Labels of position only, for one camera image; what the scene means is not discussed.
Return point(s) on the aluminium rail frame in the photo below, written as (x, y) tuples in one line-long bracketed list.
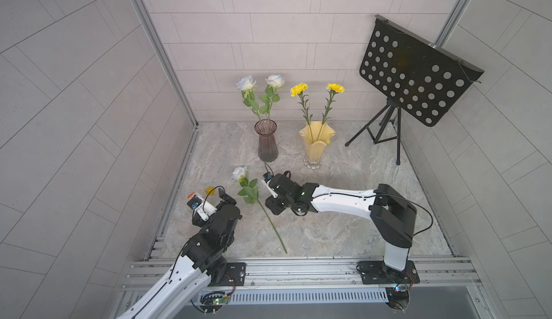
[(302, 273)]

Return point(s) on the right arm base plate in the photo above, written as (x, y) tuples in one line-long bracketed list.
[(375, 272)]

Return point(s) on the yellow wavy vase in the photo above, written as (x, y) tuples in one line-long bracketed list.
[(315, 150)]

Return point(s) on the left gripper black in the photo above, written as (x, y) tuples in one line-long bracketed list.
[(227, 198)]

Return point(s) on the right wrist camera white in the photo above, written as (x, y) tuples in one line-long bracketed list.
[(266, 181)]

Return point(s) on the left circuit board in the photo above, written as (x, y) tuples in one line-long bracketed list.
[(213, 302)]

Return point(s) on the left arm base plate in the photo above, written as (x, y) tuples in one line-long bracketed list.
[(229, 274)]

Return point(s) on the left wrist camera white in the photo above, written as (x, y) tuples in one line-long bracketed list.
[(202, 210)]

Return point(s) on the yellow carnation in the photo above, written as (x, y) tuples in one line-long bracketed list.
[(298, 91), (333, 90)]

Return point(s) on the ventilation grille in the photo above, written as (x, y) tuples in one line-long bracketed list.
[(309, 296)]

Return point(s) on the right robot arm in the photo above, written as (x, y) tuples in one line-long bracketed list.
[(393, 215)]

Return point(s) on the white rose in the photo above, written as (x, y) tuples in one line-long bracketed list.
[(246, 86), (250, 194), (271, 96)]

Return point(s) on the black perforated music stand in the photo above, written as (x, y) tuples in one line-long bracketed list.
[(415, 76)]

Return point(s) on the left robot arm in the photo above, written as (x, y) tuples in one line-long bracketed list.
[(199, 263)]

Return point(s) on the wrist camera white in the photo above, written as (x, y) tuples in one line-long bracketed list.
[(266, 181), (202, 210)]

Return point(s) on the purple glass vase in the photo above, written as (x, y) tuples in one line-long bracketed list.
[(267, 146)]

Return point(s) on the yellow wedge block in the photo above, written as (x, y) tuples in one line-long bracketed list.
[(211, 191)]

